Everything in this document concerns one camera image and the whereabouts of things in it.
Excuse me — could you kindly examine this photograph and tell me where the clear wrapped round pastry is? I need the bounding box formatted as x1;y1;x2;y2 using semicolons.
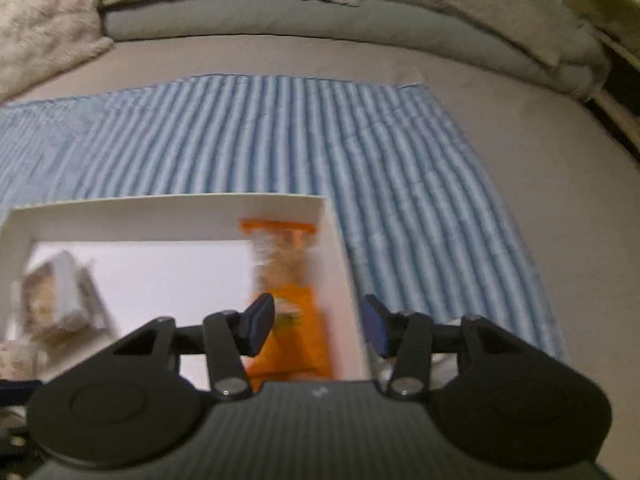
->
18;250;112;349

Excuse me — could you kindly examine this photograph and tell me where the blue white striped cloth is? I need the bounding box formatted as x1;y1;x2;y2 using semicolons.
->
1;75;565;357

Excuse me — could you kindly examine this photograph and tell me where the white cardboard box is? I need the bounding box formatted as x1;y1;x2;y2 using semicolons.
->
1;194;369;380

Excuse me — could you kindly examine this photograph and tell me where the fluffy cream pillow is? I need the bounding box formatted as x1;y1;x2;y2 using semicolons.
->
1;0;113;102

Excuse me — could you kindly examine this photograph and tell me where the grey folded duvet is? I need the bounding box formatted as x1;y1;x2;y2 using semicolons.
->
102;0;611;99

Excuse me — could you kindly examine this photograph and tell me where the orange clear snack packet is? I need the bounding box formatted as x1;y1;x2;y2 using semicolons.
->
240;218;333;391

